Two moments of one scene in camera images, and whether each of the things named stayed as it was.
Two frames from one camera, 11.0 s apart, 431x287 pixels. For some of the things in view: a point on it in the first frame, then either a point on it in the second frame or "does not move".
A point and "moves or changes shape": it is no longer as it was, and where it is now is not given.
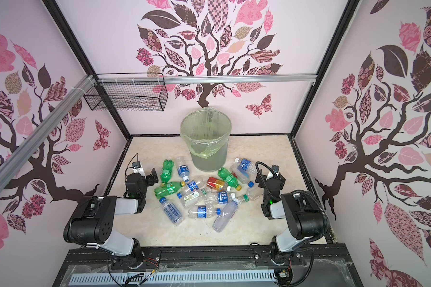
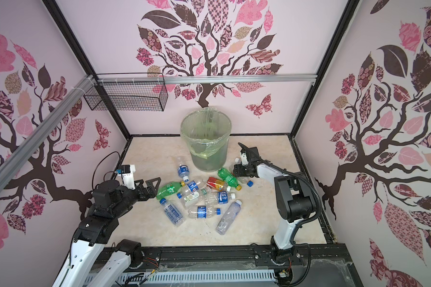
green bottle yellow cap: x=167 y=188 does not move
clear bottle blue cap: x=241 y=178 does not move
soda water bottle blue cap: x=171 y=210 does not move
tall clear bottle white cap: x=226 y=213 moves or changes shape
